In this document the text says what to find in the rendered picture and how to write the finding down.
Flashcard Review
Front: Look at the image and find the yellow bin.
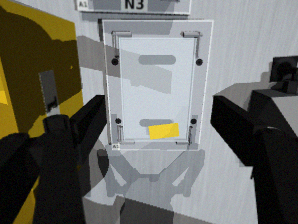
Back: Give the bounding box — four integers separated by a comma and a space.
0, 0, 83, 139

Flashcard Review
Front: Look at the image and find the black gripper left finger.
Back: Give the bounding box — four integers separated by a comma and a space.
0, 95, 107, 224

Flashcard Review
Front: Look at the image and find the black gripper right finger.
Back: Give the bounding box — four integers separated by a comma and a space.
210, 95, 298, 224

